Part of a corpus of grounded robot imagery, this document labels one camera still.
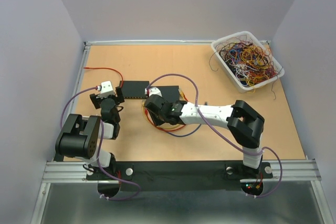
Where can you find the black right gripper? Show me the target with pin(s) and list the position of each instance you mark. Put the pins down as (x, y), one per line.
(151, 102)

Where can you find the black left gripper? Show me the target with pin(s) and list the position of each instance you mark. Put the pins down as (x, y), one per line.
(95, 99)

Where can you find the small black network switch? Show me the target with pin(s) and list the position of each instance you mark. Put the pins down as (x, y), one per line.
(170, 93)

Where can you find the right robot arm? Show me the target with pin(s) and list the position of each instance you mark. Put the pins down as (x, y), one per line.
(245, 124)

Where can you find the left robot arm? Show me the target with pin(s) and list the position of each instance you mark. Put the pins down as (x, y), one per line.
(78, 137)

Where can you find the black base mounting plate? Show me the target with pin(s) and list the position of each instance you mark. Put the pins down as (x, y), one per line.
(185, 175)

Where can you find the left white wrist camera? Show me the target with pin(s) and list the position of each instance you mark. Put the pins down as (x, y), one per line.
(105, 89)

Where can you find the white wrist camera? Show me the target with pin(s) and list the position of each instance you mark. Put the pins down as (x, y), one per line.
(153, 91)
(105, 89)

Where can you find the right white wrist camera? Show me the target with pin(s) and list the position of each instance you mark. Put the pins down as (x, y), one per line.
(153, 91)

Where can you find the long black network switch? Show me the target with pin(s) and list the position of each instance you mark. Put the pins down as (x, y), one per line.
(134, 89)

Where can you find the white plastic wire bin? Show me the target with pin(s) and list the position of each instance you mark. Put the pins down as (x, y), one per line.
(247, 62)

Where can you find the aluminium frame rail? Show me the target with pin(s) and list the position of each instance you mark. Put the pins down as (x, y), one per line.
(67, 196)

